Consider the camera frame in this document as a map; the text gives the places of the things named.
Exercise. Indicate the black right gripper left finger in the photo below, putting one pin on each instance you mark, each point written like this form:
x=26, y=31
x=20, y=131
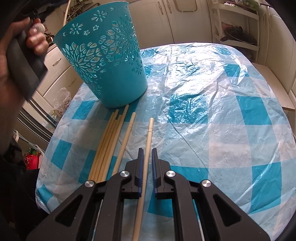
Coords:
x=95, y=210

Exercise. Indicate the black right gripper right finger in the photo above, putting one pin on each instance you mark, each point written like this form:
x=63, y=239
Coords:
x=201, y=210

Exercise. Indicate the separate beige chopstick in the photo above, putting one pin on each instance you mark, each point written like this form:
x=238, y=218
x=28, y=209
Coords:
x=140, y=205

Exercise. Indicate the person left hand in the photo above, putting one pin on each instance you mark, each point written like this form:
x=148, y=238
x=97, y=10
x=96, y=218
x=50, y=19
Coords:
x=11, y=97

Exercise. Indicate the leftmost beige chopstick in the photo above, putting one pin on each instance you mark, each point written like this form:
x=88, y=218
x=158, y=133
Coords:
x=100, y=146

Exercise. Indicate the floral plastic bag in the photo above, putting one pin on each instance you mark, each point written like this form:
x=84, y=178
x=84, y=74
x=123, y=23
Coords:
x=62, y=100

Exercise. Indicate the right beige chopstick in bundle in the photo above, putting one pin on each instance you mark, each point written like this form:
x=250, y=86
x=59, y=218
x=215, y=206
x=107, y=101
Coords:
x=124, y=143

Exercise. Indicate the tall beige chopstick in bundle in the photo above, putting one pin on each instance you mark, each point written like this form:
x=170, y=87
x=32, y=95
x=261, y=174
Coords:
x=106, y=163

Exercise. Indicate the turquoise perforated plastic basket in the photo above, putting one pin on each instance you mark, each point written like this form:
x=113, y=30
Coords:
x=101, y=45

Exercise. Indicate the blue white checkered tablecloth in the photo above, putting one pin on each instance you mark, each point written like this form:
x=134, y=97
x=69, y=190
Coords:
x=215, y=118

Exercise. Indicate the black wok pan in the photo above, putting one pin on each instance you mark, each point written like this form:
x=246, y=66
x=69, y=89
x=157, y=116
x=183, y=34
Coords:
x=238, y=34

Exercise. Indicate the white rolling trolley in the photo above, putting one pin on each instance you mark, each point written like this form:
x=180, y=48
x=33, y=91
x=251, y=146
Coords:
x=235, y=24

